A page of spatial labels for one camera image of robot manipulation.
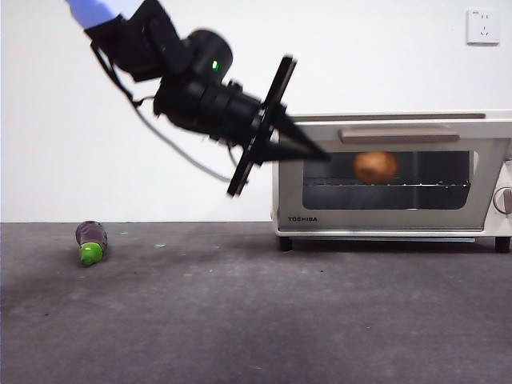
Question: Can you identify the oven door with glass window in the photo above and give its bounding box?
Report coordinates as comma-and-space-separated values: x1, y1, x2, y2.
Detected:
277, 118, 512, 234

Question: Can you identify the brown potato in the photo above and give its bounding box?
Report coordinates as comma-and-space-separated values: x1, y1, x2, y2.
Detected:
352, 150, 399, 184

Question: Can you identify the cream oven timer knob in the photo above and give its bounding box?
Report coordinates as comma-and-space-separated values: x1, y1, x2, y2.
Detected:
492, 186, 512, 216

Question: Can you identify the cream Toshiba toaster oven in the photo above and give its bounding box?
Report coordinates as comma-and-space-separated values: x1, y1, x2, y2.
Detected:
271, 111, 512, 253

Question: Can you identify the purple toy eggplant green stem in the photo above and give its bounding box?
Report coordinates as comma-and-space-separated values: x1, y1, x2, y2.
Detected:
75, 219, 109, 268

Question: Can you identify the metal wire oven rack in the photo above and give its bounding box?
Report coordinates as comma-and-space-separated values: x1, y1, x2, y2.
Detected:
303, 180, 471, 190

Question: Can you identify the grey left arm cable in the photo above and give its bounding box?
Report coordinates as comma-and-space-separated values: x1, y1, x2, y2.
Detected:
134, 102, 235, 183

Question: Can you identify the white wall socket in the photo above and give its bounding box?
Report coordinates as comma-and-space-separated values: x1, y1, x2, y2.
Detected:
466, 8, 501, 46

